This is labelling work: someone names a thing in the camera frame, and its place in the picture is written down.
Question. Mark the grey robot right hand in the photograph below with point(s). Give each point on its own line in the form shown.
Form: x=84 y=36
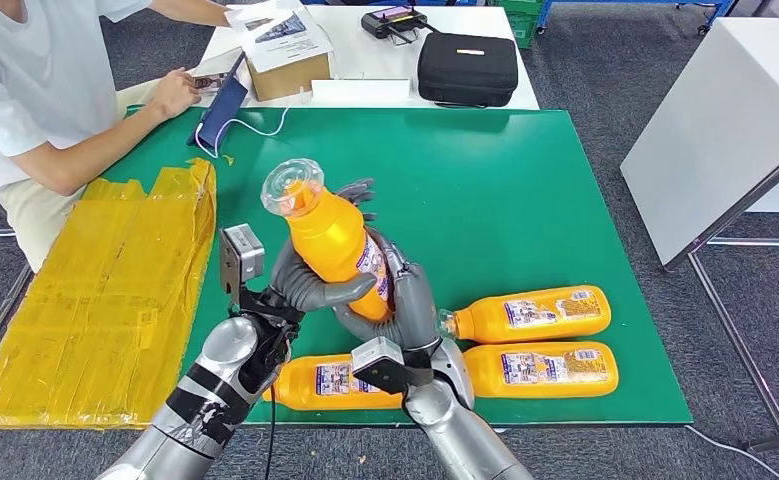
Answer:
x=412 y=305

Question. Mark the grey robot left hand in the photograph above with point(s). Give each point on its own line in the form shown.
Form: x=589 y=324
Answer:
x=296 y=288

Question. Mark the person's right hand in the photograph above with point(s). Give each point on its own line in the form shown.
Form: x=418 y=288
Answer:
x=176 y=94

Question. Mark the orange detergent bottle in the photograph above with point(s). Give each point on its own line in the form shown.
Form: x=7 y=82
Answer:
x=329 y=238
x=303 y=392
x=482 y=324
x=482 y=379

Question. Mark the person's right forearm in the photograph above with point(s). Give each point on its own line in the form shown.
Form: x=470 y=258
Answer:
x=91 y=151

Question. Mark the person's left forearm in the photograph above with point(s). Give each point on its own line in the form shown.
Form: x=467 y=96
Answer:
x=190 y=10

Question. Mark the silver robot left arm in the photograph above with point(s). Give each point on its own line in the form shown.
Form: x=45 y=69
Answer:
x=217 y=371

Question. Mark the black smartphone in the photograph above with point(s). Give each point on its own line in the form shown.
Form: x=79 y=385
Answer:
x=210 y=81

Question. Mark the dark blue folio case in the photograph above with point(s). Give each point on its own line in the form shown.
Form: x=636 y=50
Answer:
x=223 y=110

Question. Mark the brown cardboard box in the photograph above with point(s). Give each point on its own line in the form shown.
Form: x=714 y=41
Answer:
x=290 y=81

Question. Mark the printed white paper sheet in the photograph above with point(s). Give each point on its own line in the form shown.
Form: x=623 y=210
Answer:
x=283 y=38

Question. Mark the green table board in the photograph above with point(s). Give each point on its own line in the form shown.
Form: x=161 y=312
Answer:
x=495 y=199

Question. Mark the person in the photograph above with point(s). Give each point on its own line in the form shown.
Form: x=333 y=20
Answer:
x=18 y=79

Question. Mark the flat white box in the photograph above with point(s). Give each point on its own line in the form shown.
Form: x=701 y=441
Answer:
x=360 y=93

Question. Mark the yellow taped cardboard sheet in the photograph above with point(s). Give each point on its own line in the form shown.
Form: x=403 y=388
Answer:
x=84 y=298

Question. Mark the black remote controller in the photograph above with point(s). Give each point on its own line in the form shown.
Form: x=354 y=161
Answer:
x=390 y=23

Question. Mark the black zip case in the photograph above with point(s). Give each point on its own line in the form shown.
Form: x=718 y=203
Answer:
x=466 y=67

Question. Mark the green plastic crate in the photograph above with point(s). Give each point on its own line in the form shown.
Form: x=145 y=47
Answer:
x=521 y=22

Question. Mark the white side table top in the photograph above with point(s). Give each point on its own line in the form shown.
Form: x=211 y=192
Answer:
x=714 y=132

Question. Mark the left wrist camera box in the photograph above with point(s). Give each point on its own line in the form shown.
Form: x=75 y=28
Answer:
x=243 y=255

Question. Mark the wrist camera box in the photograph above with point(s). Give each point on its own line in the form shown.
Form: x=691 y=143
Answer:
x=382 y=368
x=243 y=255

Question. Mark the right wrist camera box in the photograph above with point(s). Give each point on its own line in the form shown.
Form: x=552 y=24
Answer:
x=382 y=368

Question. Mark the blue cart frame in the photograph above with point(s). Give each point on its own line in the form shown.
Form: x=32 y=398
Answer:
x=541 y=15

